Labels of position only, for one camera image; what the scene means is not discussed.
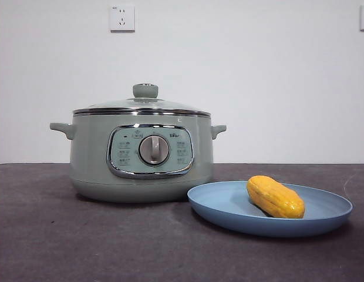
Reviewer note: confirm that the glass lid with green knob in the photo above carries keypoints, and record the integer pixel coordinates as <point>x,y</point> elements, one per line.
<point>145,91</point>

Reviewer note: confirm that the yellow corn cob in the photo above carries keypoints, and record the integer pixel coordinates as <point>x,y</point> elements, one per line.
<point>274,197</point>

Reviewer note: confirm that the blue round plate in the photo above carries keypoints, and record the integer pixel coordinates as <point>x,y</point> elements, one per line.
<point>224,205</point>

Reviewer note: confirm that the pale green electric steamer pot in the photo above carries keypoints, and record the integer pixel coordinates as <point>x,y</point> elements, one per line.
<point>88,152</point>

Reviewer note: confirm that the white wall power socket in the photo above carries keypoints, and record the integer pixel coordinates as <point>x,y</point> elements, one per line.
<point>122,18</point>

